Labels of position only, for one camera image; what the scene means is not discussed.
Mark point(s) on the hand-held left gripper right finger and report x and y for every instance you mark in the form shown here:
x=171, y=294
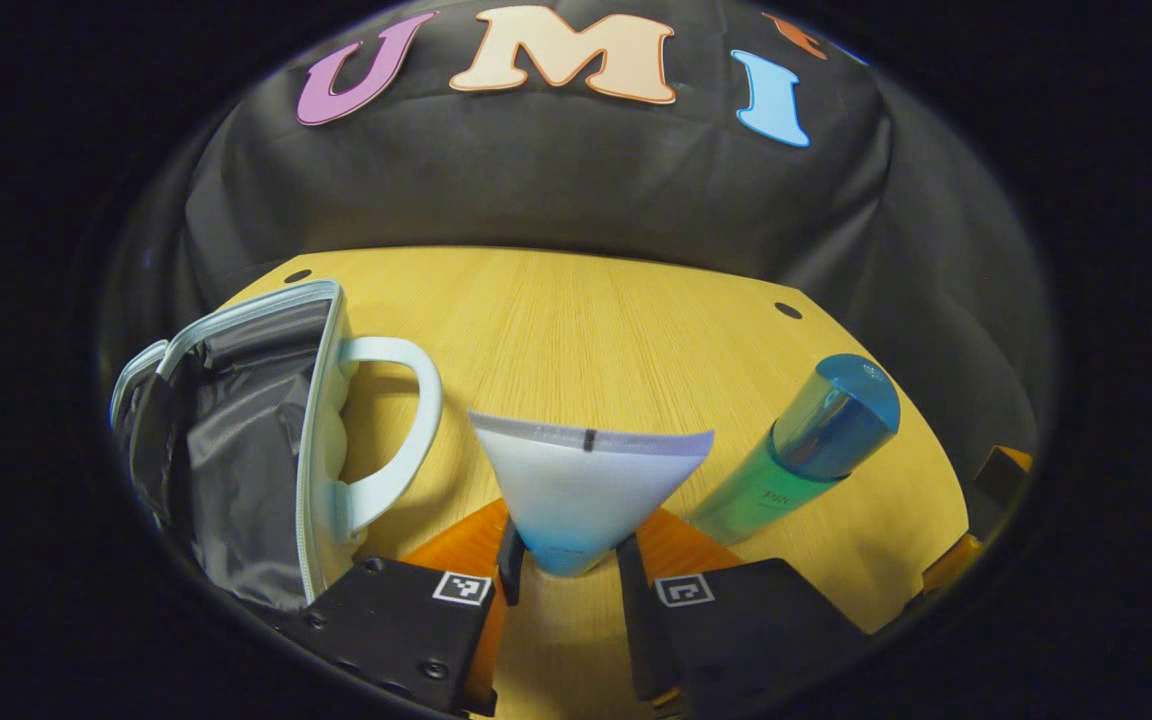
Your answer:
x=636, y=620

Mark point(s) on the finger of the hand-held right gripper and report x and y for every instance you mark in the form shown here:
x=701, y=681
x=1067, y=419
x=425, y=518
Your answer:
x=951, y=565
x=998, y=480

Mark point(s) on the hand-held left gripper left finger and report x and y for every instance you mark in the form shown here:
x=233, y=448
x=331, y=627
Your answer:
x=511, y=570

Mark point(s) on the white and blue cream tube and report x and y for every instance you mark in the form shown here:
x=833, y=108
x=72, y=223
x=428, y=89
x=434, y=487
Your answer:
x=581, y=490

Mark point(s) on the blue translucent lotion bottle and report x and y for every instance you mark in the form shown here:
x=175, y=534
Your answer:
x=816, y=430

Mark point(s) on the light blue suitcase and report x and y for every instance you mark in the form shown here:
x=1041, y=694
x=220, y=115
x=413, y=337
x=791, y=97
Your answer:
x=246, y=450

